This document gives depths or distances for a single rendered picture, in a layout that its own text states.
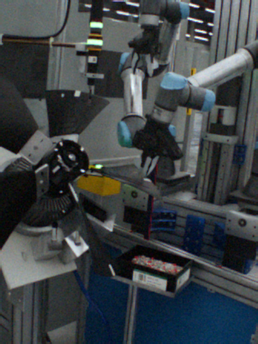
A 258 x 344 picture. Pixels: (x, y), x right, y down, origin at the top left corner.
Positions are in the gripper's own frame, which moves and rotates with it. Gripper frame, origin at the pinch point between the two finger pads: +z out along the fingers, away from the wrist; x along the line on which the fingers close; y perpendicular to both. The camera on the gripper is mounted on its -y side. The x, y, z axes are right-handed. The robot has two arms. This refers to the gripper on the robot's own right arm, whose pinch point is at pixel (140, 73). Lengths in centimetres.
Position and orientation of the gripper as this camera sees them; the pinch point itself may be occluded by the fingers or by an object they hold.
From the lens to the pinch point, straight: 194.4
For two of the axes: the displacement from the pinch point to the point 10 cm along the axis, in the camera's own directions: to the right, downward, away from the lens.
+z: -1.0, 9.7, 2.1
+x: -7.3, -2.1, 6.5
